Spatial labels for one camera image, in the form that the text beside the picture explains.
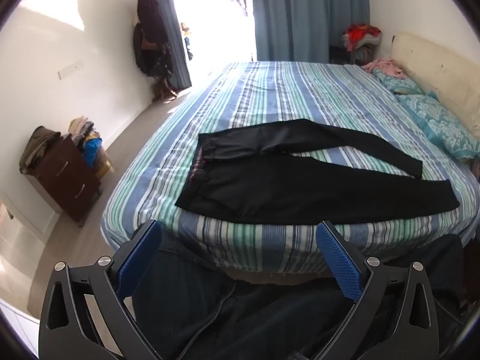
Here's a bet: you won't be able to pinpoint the wooden coat stand base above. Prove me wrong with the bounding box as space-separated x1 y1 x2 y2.
152 77 179 102

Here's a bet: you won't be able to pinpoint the brown wooden cabinet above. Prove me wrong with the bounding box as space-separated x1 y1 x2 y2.
28 135 103 227

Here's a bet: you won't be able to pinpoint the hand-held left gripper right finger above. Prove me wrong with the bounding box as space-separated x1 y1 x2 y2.
315 220 440 360

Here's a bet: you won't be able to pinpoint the small teal patterned pillow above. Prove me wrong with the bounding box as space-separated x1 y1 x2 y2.
373 68 426 96

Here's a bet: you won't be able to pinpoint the pile of red clothes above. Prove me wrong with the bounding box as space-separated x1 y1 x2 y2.
341 23 382 51

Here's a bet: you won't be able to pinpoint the yellow cardboard box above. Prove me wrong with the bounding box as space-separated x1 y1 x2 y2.
94 146 113 179

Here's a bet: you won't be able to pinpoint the small colourful hanging cloth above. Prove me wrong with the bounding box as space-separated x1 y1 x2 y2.
180 22 194 61

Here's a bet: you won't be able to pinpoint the pile of mixed clothes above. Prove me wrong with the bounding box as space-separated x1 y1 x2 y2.
68 117 100 147

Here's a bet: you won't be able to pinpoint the bed with striped sheet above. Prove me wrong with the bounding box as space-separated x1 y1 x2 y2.
100 61 477 274

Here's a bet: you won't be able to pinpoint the large teal patterned pillow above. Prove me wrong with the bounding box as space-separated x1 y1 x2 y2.
395 91 480 164

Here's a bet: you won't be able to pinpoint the pink crumpled cloth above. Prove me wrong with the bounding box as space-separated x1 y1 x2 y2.
362 58 407 79

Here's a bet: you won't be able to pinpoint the hanging dark coats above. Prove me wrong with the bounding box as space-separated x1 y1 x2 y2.
132 0 174 79

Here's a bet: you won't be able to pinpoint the blue plastic bag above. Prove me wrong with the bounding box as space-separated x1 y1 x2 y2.
82 137 104 169

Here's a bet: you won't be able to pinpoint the cream padded headboard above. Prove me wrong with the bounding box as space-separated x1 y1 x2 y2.
390 32 480 139

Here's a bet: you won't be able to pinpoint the olive green clothing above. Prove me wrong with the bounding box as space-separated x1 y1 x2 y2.
19 125 62 175

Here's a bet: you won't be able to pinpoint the person's dark clothing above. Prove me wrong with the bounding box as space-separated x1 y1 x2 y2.
131 229 469 360

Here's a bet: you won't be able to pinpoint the black pants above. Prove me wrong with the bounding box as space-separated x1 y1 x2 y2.
175 118 461 225

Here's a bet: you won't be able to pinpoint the striped grey-blue curtain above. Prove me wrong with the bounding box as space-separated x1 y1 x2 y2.
139 0 193 91

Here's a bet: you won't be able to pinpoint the plain blue curtain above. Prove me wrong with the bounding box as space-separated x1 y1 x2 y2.
248 0 372 62

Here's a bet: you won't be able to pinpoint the dark nightstand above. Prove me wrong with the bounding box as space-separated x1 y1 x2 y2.
329 45 370 66

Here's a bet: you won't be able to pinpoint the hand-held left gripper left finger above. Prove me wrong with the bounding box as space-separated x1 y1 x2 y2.
38 218 177 360

